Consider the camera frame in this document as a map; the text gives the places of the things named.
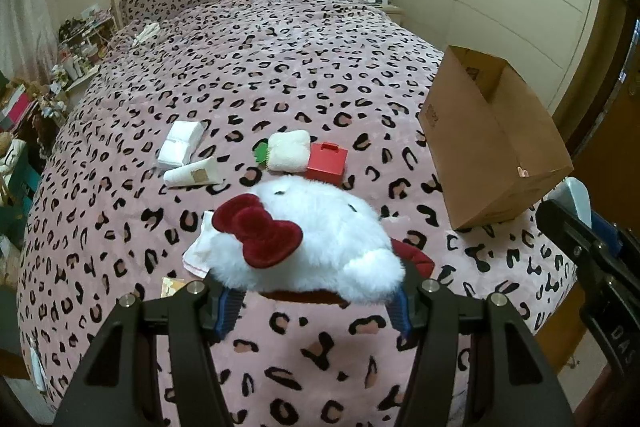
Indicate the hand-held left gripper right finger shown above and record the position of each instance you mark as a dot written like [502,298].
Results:
[406,314]

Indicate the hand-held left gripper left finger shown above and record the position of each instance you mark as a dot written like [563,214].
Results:
[227,312]

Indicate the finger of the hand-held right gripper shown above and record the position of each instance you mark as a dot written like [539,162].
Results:
[609,233]
[565,227]

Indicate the blue triangular box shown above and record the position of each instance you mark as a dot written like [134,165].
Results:
[575,199]

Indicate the brown cardboard box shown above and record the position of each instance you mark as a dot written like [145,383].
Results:
[490,167]

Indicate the white cat plush red bow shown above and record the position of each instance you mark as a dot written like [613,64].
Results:
[310,232]

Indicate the plastic tissue pack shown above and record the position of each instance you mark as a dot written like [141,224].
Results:
[180,144]

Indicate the yellow carton box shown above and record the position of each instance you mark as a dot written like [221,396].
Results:
[172,287]

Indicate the white towel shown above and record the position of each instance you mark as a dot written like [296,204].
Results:
[197,252]

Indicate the cream cosmetic tube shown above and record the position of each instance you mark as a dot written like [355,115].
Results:
[192,173]

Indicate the wooden door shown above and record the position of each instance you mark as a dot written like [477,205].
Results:
[615,72]

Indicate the white radish plush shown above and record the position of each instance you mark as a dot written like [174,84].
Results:
[290,152]

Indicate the green storage box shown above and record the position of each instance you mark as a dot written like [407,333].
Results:
[22,179]

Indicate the cream nightstand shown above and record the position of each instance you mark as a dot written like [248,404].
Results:
[395,13]

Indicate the small white cloth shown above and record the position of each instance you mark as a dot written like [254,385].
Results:
[147,33]

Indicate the pink shoebox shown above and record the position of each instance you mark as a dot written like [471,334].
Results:
[12,109]

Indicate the cluttered white shelf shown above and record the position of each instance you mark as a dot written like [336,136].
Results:
[80,37]

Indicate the pale curtain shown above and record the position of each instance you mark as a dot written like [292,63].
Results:
[35,7]

